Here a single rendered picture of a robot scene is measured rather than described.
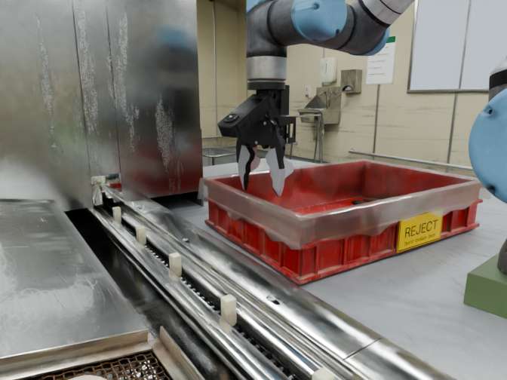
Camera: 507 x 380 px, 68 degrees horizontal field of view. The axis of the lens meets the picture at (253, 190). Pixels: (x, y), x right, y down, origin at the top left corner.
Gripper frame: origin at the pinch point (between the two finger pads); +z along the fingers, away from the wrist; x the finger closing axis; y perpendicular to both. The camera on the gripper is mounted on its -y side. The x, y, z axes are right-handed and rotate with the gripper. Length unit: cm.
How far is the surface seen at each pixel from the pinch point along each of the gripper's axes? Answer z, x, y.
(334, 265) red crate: 7.2, -20.9, -8.0
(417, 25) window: -110, 118, 463
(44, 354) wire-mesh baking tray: 0, -20, -48
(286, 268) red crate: 7.4, -15.7, -13.2
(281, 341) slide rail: 5.9, -26.5, -29.5
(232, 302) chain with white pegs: 4.2, -20.1, -29.4
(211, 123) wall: 27, 538, 508
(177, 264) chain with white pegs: 5.0, -6.5, -25.8
